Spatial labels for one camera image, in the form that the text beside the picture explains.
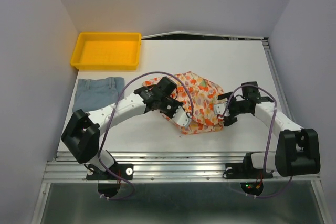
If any floral orange skirt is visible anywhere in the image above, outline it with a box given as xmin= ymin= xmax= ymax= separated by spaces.
xmin=141 ymin=70 xmax=224 ymax=135

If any folded light blue skirt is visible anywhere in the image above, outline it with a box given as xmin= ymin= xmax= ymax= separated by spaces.
xmin=72 ymin=77 xmax=125 ymax=112

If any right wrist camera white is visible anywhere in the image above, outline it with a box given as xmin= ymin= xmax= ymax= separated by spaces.
xmin=214 ymin=102 xmax=229 ymax=120

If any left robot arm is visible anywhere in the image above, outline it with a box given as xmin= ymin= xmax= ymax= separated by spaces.
xmin=61 ymin=77 xmax=191 ymax=180

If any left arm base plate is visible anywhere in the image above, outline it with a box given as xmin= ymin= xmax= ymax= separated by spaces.
xmin=86 ymin=163 xmax=134 ymax=181

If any yellow plastic tray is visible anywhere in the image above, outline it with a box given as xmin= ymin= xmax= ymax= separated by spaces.
xmin=70 ymin=32 xmax=141 ymax=71

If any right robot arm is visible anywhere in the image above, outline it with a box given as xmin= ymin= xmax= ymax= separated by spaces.
xmin=214 ymin=82 xmax=321 ymax=179

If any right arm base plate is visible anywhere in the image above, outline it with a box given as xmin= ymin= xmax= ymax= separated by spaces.
xmin=222 ymin=163 xmax=273 ymax=179

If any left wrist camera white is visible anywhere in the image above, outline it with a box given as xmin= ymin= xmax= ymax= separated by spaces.
xmin=172 ymin=107 xmax=192 ymax=128

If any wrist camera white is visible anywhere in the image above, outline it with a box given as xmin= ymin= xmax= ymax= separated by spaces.
xmin=214 ymin=102 xmax=229 ymax=120
xmin=172 ymin=107 xmax=192 ymax=128

